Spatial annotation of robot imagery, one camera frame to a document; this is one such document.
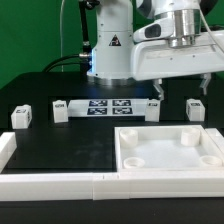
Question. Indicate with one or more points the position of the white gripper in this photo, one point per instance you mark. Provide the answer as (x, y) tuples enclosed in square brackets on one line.
[(156, 60)]

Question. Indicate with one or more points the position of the white square tabletop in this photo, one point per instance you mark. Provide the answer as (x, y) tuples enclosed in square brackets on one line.
[(157, 148)]

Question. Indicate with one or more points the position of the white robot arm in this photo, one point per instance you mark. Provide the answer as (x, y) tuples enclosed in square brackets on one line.
[(153, 40)]

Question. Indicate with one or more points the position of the white sheet with fiducial tags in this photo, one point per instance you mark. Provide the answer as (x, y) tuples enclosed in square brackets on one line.
[(107, 107)]

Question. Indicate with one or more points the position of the white U-shaped obstacle fence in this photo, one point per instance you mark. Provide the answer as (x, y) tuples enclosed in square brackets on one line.
[(112, 185)]

